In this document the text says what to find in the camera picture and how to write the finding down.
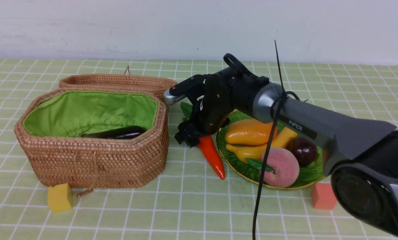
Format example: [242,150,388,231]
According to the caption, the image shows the pink toy peach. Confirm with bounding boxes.
[247,148,300,187]

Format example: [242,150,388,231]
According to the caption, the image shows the woven wicker basket lid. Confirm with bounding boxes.
[59,67,177,101]

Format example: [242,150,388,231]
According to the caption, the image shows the orange toy mango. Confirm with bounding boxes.
[225,119,273,146]

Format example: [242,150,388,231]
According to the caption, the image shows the yellow foam cube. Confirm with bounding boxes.
[47,183,73,213]

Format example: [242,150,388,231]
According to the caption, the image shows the yellow toy banana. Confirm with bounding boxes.
[226,128,298,163]

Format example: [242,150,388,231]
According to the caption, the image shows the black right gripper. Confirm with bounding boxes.
[175,75,234,148]

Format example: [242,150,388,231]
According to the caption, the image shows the salmon red foam cube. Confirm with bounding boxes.
[311,182,337,211]

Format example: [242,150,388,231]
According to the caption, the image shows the orange toy carrot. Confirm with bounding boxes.
[180,102,226,180]

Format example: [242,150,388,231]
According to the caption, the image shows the dark purple toy mangosteen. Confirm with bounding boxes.
[289,137,318,167]

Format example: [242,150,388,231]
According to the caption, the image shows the purple toy eggplant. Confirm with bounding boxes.
[78,126,146,140]

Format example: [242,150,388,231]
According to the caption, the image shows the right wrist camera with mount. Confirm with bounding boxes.
[164,74,210,105]

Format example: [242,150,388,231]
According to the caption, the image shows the green leaf-shaped glass plate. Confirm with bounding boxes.
[216,125,325,190]

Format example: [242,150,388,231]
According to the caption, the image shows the woven wicker basket green lining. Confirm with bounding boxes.
[14,88,169,189]

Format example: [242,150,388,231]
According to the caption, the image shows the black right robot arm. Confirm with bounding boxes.
[164,53,398,237]

